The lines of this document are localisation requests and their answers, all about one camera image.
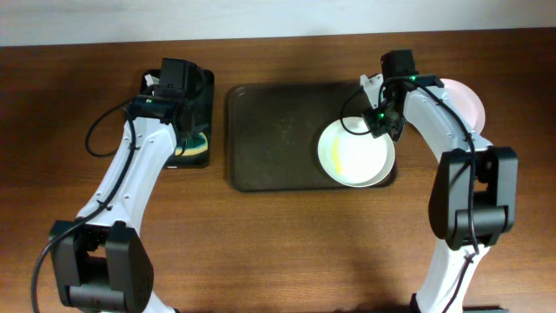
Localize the green and yellow sponge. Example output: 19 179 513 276
175 132 209 157

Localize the cream white plate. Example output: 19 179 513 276
317 117 395 188

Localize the pale pink plate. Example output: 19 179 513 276
441 78 486 134

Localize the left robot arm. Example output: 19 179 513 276
43 86 214 312

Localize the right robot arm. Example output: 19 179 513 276
360 75 518 313

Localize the black rectangular sponge tray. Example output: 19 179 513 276
139 64 215 169

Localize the dark brown serving tray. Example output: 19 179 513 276
224 81 399 193

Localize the right black cable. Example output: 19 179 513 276
338 77 479 313

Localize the black cable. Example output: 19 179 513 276
30 71 209 313
338 77 479 313

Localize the left black cable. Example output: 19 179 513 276
30 71 209 313

